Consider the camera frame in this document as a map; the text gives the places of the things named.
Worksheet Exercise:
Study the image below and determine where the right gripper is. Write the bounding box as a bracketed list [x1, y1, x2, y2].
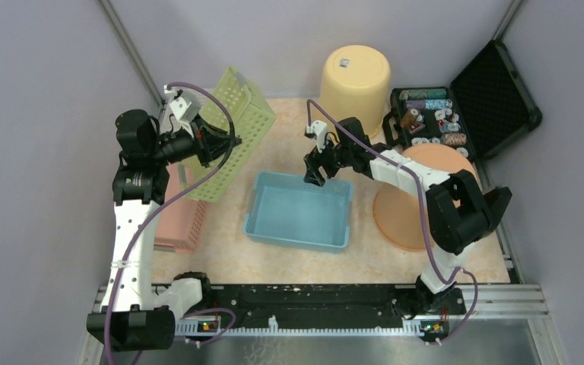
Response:
[303, 133, 353, 187]

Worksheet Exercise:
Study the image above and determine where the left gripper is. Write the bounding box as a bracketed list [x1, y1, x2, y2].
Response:
[150, 113, 241, 167]

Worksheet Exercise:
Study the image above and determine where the green plastic basket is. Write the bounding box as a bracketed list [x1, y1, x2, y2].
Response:
[179, 66, 277, 202]

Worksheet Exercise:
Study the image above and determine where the blue basket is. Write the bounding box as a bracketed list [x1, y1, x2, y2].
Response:
[243, 171, 354, 254]

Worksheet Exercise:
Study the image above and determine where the pink plastic basket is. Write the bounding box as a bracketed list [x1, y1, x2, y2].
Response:
[153, 163, 208, 254]

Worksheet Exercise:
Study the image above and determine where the orange capybara bucket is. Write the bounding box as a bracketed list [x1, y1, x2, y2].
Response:
[373, 144, 478, 252]

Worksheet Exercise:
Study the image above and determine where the yellow capybara bucket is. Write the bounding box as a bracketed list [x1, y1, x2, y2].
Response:
[317, 44, 391, 137]

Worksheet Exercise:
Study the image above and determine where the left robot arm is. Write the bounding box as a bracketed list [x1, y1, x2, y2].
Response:
[87, 109, 241, 357]

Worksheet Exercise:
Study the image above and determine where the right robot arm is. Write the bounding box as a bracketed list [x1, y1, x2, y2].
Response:
[303, 117, 513, 313]

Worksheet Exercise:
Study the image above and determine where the brown cylinder in case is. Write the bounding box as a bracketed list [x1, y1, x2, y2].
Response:
[399, 108, 421, 129]

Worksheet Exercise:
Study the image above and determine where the black open tool case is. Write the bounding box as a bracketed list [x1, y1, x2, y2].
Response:
[382, 40, 543, 162]

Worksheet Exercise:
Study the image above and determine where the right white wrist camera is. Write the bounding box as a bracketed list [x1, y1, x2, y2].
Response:
[304, 120, 329, 153]

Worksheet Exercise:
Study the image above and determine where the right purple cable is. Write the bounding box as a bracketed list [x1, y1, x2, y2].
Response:
[306, 98, 479, 346]

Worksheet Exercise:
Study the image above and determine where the purple cable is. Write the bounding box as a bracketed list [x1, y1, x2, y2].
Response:
[306, 98, 479, 346]
[104, 81, 237, 365]

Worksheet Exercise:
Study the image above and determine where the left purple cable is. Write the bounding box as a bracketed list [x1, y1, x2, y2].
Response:
[104, 81, 237, 365]

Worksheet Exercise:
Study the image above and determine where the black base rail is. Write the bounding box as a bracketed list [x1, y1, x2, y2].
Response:
[90, 271, 545, 348]

